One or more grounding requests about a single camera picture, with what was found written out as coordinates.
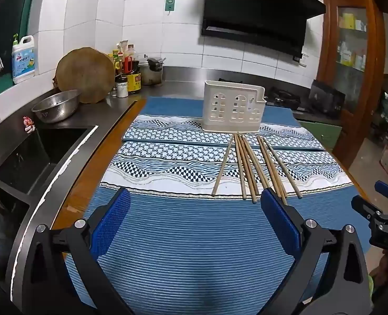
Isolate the steel pot with lid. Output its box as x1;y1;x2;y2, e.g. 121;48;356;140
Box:
140;57;165;86

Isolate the row of wooden chopsticks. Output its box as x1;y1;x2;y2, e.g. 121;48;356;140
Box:
212;133;303;204

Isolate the blue patterned woven mat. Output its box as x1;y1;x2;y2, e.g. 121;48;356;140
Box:
64;141;371;315
123;97;326;151

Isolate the metal colander bowl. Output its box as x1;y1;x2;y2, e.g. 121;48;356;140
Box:
31;89;82;124

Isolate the white detergent jug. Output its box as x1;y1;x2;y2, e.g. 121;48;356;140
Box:
11;34;37;85

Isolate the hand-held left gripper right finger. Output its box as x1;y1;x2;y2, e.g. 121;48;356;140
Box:
260;188;373;315

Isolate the black gas stove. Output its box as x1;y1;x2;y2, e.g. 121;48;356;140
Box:
266;87;302;109

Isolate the white jar with black lid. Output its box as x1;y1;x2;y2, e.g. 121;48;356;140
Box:
117;77;129;98

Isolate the cream plastic chopstick holder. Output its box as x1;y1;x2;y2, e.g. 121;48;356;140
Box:
203;81;267;133

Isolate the green window frame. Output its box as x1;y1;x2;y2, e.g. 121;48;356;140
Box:
0;0;50;101

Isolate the wooden glass-door cabinet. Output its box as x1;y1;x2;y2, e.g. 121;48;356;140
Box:
317;0;388;168

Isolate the round wooden cutting board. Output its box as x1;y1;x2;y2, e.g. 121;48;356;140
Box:
54;48;116;104

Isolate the yellow tin can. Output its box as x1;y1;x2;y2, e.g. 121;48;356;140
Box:
127;72;142;93

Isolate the black countertop appliance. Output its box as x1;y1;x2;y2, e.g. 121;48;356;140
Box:
309;79;346;119

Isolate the green cabinet drawer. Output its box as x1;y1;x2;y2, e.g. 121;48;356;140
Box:
299;121;343;149

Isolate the dark kitchen sink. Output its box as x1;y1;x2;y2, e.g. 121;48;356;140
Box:
0;125;99;204

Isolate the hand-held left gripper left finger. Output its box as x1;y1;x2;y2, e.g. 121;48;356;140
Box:
15;187;134;315

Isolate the black range hood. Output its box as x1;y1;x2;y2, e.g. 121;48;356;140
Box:
201;0;327;58

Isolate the cluster of condiment bottles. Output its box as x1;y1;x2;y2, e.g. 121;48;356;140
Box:
108;40;142;99

